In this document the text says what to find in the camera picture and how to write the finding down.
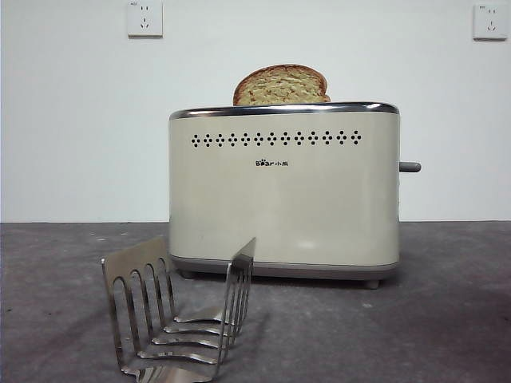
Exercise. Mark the grey toaster lever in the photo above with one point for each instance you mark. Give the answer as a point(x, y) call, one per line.
point(411, 167)

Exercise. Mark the stainless steel toast rack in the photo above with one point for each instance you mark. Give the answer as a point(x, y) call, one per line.
point(120, 265)

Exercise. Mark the white wall socket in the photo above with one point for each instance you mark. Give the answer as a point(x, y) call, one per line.
point(490, 23)
point(145, 20)

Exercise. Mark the brown-crusted bread slice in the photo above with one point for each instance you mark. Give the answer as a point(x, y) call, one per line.
point(279, 89)

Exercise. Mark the cream two-slot toaster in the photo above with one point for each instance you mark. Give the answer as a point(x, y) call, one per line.
point(303, 199)

